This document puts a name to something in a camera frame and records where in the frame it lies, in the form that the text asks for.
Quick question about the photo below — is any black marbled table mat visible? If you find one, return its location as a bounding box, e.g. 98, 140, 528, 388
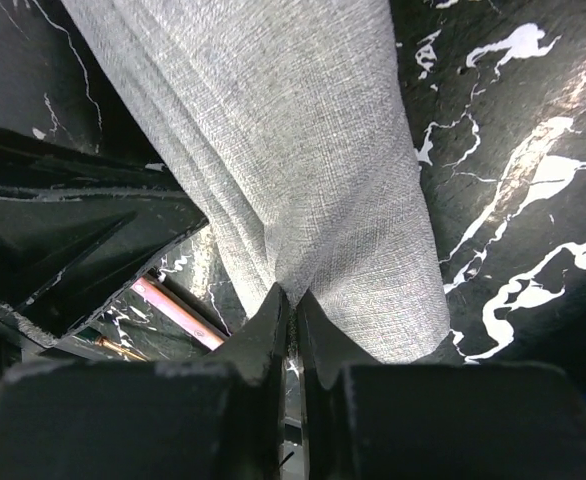
0, 1, 586, 390

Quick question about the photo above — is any gold fork green handle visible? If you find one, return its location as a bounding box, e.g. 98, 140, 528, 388
76, 331, 147, 361

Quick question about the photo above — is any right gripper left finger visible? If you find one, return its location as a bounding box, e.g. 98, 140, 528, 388
0, 285, 289, 479

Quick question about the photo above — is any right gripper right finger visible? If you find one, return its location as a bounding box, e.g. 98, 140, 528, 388
296, 294, 586, 479

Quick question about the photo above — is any pink-handled table knife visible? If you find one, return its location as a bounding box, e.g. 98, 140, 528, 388
130, 277, 225, 351

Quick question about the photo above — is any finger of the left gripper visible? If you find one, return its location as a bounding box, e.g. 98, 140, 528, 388
0, 129, 206, 347

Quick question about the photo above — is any grey cloth napkin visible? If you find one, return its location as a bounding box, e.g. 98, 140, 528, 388
65, 1, 450, 362

